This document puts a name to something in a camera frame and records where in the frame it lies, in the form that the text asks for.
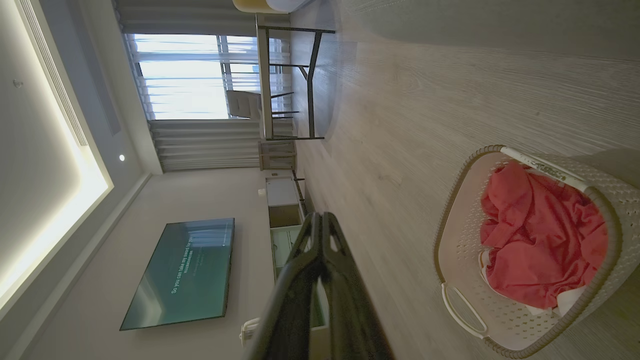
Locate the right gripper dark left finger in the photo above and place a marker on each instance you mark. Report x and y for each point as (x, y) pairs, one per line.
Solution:
(287, 310)

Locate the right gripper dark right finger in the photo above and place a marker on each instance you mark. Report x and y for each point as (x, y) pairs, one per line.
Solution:
(352, 310)

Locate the white laundry basket brown rim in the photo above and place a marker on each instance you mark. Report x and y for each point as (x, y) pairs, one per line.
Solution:
(465, 240)

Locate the small white appliance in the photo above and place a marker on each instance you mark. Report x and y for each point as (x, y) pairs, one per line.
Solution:
(248, 332)

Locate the flat screen television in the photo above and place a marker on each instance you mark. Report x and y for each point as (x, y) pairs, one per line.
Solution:
(185, 272)

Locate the white television cabinet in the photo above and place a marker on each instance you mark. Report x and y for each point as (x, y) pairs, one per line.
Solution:
(282, 200)

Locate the small wooden side table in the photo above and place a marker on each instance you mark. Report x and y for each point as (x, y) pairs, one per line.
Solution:
(277, 155)

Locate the grey curtain wide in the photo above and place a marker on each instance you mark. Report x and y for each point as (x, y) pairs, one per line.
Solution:
(210, 145)

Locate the red garment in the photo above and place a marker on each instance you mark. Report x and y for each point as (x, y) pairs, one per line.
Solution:
(540, 240)

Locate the white chair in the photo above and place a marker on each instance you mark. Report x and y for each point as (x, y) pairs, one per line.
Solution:
(242, 105)

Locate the window with sheer blinds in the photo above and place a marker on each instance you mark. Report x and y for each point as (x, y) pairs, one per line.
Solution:
(185, 75)

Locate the yellow and white round object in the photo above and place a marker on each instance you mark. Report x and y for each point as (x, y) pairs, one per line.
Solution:
(260, 5)

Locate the grey curtain narrow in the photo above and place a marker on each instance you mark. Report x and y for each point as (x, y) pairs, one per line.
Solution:
(190, 17)

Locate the table with black metal frame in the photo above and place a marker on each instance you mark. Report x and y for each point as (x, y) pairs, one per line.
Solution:
(264, 75)

